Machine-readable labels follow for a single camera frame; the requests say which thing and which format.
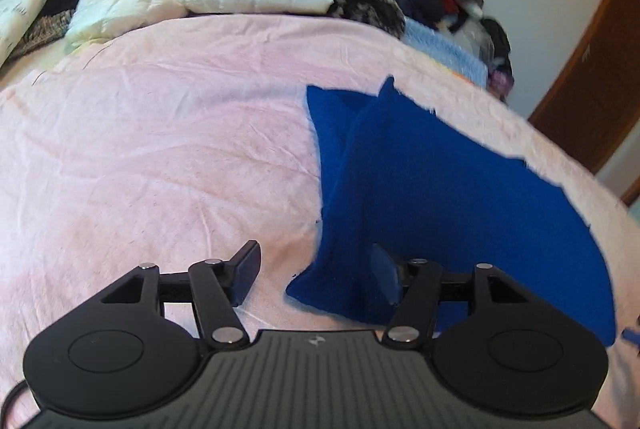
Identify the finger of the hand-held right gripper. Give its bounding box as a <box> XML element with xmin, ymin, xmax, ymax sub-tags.
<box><xmin>621</xmin><ymin>315</ymin><xmax>640</xmax><ymax>360</ymax></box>

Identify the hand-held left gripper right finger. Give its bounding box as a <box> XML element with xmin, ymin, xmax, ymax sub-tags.
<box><xmin>372</xmin><ymin>245</ymin><xmax>531</xmax><ymax>350</ymax></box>

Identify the black cable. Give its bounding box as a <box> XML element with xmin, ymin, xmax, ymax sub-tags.
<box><xmin>4</xmin><ymin>381</ymin><xmax>32</xmax><ymax>412</ymax></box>

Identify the pink bed sheet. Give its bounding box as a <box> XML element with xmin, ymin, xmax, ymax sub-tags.
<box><xmin>0</xmin><ymin>11</ymin><xmax>640</xmax><ymax>429</ymax></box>

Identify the clear plastic bag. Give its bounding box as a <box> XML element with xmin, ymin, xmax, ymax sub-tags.
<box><xmin>452</xmin><ymin>16</ymin><xmax>493</xmax><ymax>60</ymax></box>

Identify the blue knit sweater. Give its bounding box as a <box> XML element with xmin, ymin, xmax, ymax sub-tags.
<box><xmin>285</xmin><ymin>76</ymin><xmax>617</xmax><ymax>350</ymax></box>

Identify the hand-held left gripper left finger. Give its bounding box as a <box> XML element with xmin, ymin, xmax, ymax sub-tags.
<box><xmin>100</xmin><ymin>240</ymin><xmax>262</xmax><ymax>351</ymax></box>

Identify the light blue fluffy cloth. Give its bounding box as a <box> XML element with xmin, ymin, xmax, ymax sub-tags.
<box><xmin>400</xmin><ymin>16</ymin><xmax>488</xmax><ymax>87</ymax></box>

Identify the brown wooden door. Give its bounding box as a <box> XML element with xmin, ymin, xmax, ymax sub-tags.
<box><xmin>527</xmin><ymin>0</ymin><xmax>640</xmax><ymax>204</ymax></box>

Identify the zebra striped cloth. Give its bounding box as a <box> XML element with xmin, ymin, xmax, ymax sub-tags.
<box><xmin>7</xmin><ymin>9</ymin><xmax>76</xmax><ymax>62</ymax></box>

